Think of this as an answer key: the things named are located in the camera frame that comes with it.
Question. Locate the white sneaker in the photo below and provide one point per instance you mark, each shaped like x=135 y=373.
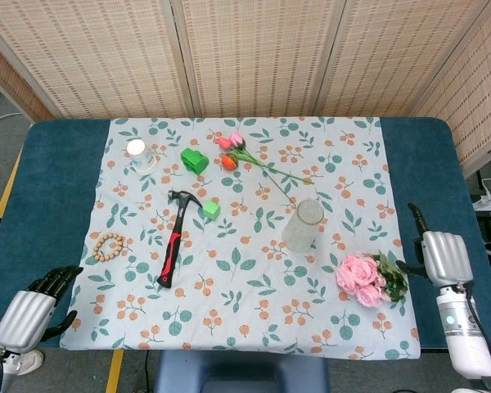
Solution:
x=28 y=362

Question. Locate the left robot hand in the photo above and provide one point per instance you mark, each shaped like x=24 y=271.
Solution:
x=24 y=317

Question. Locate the textured glass vase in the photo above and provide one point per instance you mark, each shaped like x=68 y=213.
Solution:
x=300 y=229

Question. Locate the small green cube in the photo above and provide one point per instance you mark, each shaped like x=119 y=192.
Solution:
x=211 y=210

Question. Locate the pink rose bouquet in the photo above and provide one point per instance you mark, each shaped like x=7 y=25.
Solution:
x=362 y=274

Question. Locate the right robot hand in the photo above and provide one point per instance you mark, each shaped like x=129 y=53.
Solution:
x=446 y=258

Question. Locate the black red claw hammer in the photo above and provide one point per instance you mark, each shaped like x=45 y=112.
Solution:
x=174 y=241

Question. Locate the floral print tablecloth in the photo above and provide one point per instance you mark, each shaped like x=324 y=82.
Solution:
x=245 y=262

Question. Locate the orange artificial tulip flower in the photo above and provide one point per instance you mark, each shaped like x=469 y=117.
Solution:
x=229 y=161

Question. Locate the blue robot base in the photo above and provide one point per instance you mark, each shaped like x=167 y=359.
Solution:
x=241 y=374

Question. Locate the green ribbed toy block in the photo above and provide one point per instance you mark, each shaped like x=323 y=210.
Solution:
x=194 y=161

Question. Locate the woven bamboo screen panel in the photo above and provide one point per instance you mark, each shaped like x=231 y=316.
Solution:
x=12 y=86
x=478 y=102
x=94 y=53
x=258 y=53
x=397 y=53

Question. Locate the pink and orange tulips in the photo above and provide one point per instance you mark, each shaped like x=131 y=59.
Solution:
x=231 y=141

